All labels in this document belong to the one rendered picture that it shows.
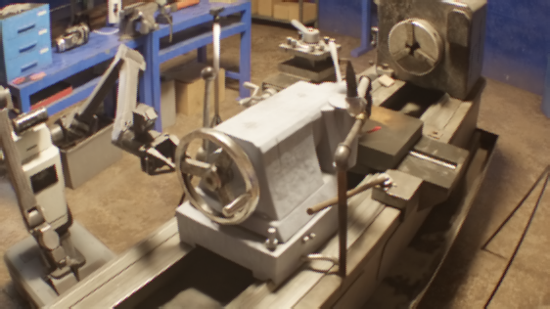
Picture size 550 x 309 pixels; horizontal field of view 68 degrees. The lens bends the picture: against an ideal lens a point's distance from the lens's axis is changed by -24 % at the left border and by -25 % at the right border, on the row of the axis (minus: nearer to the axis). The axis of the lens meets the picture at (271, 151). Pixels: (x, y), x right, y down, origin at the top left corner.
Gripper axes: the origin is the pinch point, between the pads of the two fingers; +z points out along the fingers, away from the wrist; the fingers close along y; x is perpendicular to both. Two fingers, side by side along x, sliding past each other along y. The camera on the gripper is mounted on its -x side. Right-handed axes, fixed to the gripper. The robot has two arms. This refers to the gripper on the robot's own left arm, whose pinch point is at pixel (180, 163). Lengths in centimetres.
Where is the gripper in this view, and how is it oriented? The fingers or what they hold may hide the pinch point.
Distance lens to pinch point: 120.4
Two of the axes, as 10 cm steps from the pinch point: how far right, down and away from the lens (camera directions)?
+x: -0.1, 8.8, 4.8
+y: 5.7, -3.9, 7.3
